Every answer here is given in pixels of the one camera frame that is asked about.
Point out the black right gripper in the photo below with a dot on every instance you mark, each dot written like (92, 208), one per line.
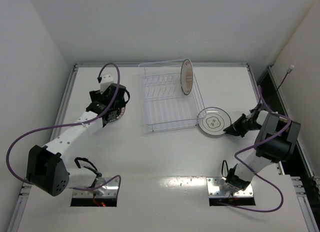
(241, 125)

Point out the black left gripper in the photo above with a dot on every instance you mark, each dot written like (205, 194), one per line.
(119, 90)

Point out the green rimmed lettered plate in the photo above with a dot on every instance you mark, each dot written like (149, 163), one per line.
(114, 115)

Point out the grey rimmed white plate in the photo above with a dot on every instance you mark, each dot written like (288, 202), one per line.
(213, 121)

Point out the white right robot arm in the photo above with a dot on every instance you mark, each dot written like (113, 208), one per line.
(275, 142)

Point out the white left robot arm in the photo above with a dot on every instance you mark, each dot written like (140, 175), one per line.
(46, 166)

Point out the orange patterned plate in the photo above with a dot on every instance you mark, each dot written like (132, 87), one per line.
(186, 77)

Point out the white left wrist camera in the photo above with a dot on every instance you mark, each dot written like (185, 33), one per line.
(105, 81)

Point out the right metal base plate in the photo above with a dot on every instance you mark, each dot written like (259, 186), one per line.
(218, 189)

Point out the metal base plate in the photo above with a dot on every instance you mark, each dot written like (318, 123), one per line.
(218, 189)
(109, 189)

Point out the white wire dish rack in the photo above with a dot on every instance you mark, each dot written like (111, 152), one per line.
(165, 105)

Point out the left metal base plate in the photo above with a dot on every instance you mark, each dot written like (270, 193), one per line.
(109, 189)

